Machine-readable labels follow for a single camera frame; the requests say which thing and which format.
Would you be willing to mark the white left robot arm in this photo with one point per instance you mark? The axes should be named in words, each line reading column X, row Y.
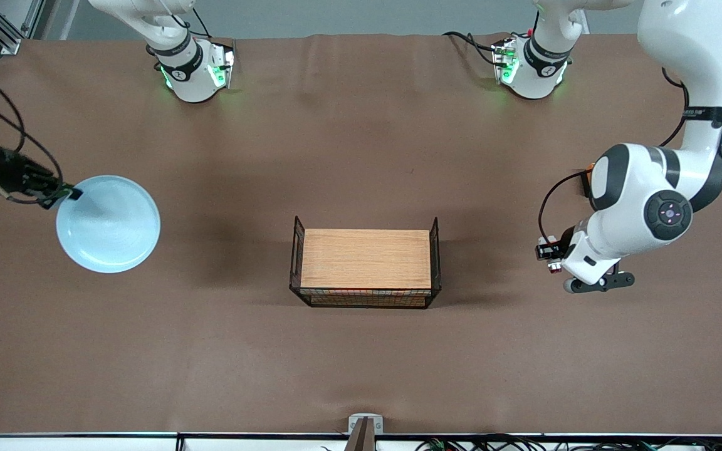
column 680, row 94

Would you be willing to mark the orange button enclosure box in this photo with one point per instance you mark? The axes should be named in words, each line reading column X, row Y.
column 585, row 185

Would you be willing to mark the aluminium frame post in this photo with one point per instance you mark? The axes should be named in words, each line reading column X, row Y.
column 13, row 28

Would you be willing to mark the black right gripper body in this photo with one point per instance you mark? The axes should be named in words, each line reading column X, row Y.
column 11, row 170

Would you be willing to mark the brown table cover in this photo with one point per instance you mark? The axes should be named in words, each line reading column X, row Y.
column 361, row 357

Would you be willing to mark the aluminium table edge bracket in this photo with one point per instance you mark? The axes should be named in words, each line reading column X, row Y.
column 365, row 429

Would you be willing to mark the right arm base connector panel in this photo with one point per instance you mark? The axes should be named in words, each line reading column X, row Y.
column 222, row 62

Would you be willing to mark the light blue round plate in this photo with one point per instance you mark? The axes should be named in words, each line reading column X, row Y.
column 110, row 225

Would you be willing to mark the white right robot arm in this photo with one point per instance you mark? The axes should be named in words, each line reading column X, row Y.
column 185, row 69

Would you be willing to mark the left arm base connector panel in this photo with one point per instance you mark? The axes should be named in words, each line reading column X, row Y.
column 504, row 61

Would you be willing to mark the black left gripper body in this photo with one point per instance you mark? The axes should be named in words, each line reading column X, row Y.
column 566, row 240

